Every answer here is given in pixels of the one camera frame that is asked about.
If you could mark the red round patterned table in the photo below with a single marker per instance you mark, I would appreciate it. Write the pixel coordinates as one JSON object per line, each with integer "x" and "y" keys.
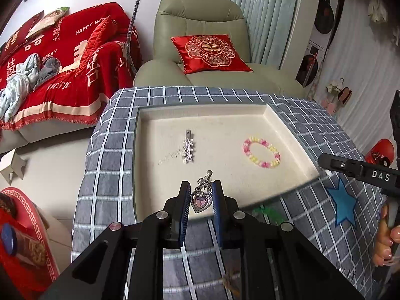
{"x": 28, "y": 212}

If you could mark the white cloth wall decoration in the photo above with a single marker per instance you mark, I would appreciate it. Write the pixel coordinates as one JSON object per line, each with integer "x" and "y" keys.
{"x": 377, "y": 7}

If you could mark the red round object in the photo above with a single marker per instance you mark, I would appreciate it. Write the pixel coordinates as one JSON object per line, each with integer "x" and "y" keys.
{"x": 379, "y": 150}

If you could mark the person's right hand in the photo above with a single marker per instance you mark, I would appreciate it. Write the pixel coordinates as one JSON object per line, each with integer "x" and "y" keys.
{"x": 382, "y": 243}

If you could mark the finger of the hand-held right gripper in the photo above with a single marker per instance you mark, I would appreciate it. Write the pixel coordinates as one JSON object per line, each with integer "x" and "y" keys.
{"x": 340, "y": 165}

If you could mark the red embroidered cushion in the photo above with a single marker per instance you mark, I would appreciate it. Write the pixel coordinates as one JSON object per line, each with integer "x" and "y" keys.
{"x": 209, "y": 53}

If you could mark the light blue garment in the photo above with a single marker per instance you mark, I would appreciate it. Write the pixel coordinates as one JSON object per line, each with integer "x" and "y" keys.
{"x": 18, "y": 84}

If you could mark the can with blue lid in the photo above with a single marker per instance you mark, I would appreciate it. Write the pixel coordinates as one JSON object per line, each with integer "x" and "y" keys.
{"x": 22, "y": 245}

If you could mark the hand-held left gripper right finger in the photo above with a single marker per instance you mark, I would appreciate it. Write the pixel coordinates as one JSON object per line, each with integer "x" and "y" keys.
{"x": 217, "y": 212}

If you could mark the light blue curtain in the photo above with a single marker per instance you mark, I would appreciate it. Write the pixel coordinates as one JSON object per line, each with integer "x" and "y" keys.
{"x": 268, "y": 12}

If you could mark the grey garment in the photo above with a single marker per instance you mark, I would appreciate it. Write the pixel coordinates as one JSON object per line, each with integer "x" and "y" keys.
{"x": 47, "y": 72}

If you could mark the silver rhinestone hair clip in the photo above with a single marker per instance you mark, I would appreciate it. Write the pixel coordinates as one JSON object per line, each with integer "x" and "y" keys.
{"x": 188, "y": 150}

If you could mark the white curtain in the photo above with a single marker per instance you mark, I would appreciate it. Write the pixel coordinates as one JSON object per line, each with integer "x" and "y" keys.
{"x": 359, "y": 68}

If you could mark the grey plaid table cloth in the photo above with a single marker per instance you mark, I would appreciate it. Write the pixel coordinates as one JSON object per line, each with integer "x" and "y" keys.
{"x": 109, "y": 168}

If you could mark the cream jewelry tray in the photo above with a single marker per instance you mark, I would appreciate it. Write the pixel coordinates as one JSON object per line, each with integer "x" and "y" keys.
{"x": 225, "y": 137}

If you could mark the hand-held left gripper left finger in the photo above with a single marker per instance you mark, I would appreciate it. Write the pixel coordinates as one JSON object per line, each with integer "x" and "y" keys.
{"x": 186, "y": 212}

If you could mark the blue star patch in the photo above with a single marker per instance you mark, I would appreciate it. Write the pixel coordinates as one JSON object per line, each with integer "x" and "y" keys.
{"x": 343, "y": 203}

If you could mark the pink wall hanging decoration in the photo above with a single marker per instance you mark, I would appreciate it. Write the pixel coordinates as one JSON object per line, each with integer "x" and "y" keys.
{"x": 339, "y": 95}

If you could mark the red printed sofa cover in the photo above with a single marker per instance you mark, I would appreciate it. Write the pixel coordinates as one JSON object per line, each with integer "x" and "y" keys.
{"x": 78, "y": 90}

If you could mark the beige sofa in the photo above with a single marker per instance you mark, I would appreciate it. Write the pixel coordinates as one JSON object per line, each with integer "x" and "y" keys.
{"x": 47, "y": 134}

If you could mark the beige leather armchair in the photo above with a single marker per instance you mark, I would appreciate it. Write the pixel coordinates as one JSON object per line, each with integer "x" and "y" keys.
{"x": 200, "y": 18}

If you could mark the dark red pillow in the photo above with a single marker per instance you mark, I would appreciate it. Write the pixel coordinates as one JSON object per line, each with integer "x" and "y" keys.
{"x": 18, "y": 36}

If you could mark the printed photo pillow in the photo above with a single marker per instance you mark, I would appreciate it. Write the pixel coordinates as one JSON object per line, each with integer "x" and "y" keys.
{"x": 47, "y": 20}

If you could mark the red satin pillow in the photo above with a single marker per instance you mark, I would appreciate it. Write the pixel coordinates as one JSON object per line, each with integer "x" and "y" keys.
{"x": 97, "y": 40}

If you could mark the small white stool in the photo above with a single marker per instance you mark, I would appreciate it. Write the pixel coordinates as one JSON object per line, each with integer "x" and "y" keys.
{"x": 12, "y": 165}

